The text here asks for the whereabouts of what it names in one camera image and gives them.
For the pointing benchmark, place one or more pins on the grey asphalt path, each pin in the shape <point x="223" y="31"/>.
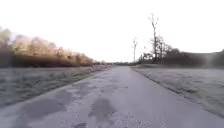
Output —
<point x="126" y="96"/>

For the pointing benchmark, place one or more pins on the dark wooded bank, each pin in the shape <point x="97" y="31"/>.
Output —
<point x="186" y="58"/>

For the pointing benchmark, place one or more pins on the frosty grass field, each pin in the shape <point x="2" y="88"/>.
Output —
<point x="33" y="81"/>
<point x="190" y="81"/>

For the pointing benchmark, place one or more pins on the row of brown trees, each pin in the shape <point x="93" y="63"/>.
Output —
<point x="40" y="53"/>

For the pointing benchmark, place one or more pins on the bare thin tree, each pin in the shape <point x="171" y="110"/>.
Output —
<point x="134" y="50"/>
<point x="154" y="36"/>

